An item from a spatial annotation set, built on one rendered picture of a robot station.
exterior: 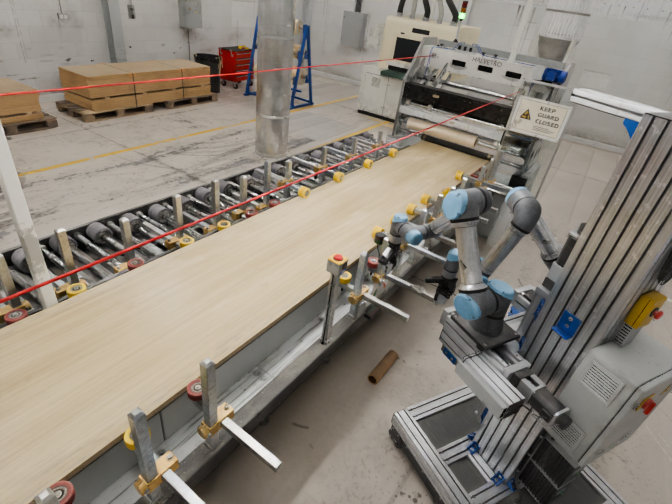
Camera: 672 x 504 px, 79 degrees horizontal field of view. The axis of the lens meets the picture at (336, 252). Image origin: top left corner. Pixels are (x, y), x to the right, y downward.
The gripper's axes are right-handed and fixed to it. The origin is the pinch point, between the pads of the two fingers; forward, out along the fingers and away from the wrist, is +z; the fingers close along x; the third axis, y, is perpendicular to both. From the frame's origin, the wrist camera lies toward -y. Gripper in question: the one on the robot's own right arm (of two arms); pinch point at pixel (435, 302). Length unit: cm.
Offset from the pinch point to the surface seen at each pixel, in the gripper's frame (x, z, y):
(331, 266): -59, -36, -36
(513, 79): 278, -85, -59
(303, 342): -57, 21, -47
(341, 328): -42, 13, -34
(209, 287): -82, -8, -90
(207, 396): -131, -19, -34
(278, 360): -75, 21, -49
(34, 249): -137, -37, -129
